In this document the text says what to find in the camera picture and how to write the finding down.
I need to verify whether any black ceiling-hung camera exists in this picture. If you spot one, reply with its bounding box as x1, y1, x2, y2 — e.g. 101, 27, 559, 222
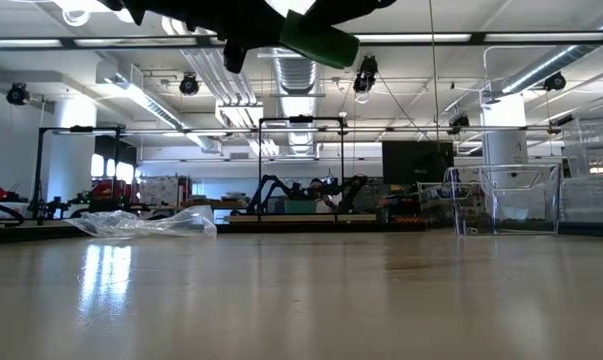
352, 54, 380, 95
178, 72, 201, 97
448, 113, 471, 136
5, 82, 31, 107
543, 71, 568, 93

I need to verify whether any white patterned box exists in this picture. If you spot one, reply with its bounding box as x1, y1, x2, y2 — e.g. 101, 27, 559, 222
139, 175, 192, 206

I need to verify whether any red tool cart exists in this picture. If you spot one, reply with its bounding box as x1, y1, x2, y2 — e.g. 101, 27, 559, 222
89, 178, 135, 201

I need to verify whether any thin hanging cable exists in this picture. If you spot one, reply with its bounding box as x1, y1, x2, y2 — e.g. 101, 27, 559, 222
427, 0, 441, 151

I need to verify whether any clear plastic zip bag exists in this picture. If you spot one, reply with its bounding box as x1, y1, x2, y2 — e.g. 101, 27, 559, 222
445, 163, 562, 236

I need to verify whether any silver ventilation duct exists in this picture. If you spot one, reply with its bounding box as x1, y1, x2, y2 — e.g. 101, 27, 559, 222
500, 12, 603, 96
274, 47, 327, 97

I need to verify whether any black wall screen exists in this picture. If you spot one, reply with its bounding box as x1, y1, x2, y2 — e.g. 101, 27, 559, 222
381, 140, 455, 186

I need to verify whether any green elastic bandage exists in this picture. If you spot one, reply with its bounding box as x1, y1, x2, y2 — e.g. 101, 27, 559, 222
279, 9, 361, 70

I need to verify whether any stack of clear boxes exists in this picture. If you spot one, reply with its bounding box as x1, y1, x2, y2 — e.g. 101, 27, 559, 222
560, 115, 603, 224

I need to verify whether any clear plastic bin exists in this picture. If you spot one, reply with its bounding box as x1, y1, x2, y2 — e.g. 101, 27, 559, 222
416, 180, 482, 227

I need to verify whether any black overhead rail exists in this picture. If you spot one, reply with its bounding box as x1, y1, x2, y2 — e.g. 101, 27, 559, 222
0, 30, 603, 49

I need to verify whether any person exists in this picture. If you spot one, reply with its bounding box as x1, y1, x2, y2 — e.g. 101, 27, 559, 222
310, 178, 335, 214

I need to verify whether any black table frame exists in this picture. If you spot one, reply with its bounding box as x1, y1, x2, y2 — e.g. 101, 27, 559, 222
0, 221, 603, 246

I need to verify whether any white ceiling duct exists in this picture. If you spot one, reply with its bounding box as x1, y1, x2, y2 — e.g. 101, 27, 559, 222
94, 58, 222, 154

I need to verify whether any teal box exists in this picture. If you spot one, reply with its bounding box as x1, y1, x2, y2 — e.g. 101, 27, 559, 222
282, 199, 318, 215

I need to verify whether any wooden station table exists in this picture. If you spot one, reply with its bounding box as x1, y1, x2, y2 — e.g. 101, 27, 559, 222
228, 213, 378, 224

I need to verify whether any black station frame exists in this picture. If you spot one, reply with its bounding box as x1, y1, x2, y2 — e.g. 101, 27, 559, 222
257, 114, 347, 217
30, 124, 128, 221

